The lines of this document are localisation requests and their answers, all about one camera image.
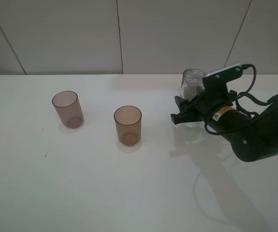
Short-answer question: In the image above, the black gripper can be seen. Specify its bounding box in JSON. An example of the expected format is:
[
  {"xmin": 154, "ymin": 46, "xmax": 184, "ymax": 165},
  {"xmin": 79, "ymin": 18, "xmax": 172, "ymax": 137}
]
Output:
[{"xmin": 170, "ymin": 90, "xmax": 237, "ymax": 125}]

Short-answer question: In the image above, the clear plastic water bottle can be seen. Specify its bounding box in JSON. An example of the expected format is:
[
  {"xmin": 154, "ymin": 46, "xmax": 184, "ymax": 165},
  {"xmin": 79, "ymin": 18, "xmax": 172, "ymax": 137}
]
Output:
[{"xmin": 179, "ymin": 69, "xmax": 205, "ymax": 128}]

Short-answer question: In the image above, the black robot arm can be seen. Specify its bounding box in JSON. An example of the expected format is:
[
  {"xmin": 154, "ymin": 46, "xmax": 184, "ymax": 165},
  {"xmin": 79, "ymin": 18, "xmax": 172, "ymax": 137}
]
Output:
[{"xmin": 170, "ymin": 90, "xmax": 278, "ymax": 162}]

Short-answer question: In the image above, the grey translucent plastic cup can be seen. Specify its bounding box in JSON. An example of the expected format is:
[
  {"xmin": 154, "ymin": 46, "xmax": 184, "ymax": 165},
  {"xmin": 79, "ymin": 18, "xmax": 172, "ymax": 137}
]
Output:
[{"xmin": 183, "ymin": 69, "xmax": 205, "ymax": 80}]

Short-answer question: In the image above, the brown translucent plastic cup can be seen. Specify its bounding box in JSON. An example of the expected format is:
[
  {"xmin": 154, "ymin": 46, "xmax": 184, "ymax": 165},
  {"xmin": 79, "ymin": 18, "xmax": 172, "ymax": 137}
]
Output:
[{"xmin": 113, "ymin": 105, "xmax": 142, "ymax": 146}]

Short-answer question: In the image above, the pink translucent plastic cup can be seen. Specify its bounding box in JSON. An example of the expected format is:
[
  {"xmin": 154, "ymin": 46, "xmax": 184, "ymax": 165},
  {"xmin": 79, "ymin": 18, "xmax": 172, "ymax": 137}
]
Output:
[{"xmin": 52, "ymin": 91, "xmax": 84, "ymax": 129}]

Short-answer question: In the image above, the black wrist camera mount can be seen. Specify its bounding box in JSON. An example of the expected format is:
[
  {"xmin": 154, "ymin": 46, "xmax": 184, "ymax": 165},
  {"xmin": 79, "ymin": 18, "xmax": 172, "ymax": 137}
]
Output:
[{"xmin": 203, "ymin": 63, "xmax": 243, "ymax": 93}]

